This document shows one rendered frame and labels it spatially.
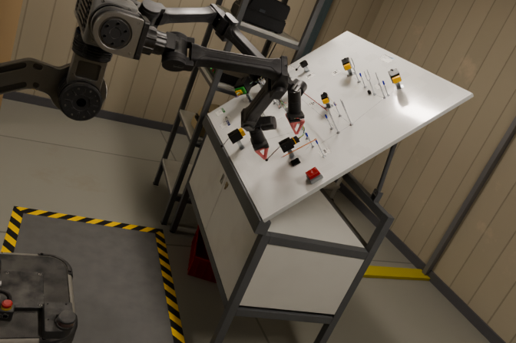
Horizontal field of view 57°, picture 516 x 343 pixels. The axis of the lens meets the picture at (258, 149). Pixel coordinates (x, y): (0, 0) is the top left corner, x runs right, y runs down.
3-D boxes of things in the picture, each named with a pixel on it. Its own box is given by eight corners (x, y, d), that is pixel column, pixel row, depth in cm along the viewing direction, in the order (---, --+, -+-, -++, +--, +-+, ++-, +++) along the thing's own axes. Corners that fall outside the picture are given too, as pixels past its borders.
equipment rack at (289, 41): (160, 225, 327) (259, -47, 267) (151, 181, 379) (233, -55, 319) (227, 235, 347) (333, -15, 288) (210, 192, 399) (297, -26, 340)
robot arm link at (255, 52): (211, 31, 215) (222, 12, 209) (219, 31, 220) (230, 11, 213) (275, 99, 206) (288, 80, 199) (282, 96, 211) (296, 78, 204)
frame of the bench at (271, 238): (200, 373, 225) (262, 235, 199) (169, 229, 326) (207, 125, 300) (307, 377, 249) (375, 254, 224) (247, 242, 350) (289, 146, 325)
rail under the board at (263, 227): (254, 233, 198) (259, 220, 196) (201, 123, 299) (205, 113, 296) (266, 235, 200) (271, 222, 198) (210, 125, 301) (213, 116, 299)
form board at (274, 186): (208, 116, 298) (206, 113, 297) (348, 33, 300) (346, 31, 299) (264, 222, 197) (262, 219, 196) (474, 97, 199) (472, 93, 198)
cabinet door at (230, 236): (226, 301, 215) (258, 229, 203) (203, 231, 262) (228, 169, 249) (231, 301, 216) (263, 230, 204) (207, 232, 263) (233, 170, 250)
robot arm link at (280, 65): (298, 53, 161) (299, 79, 158) (282, 71, 174) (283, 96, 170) (165, 29, 148) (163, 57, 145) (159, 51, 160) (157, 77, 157)
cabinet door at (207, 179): (204, 230, 263) (229, 169, 250) (188, 182, 309) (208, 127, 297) (207, 231, 263) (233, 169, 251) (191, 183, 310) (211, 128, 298)
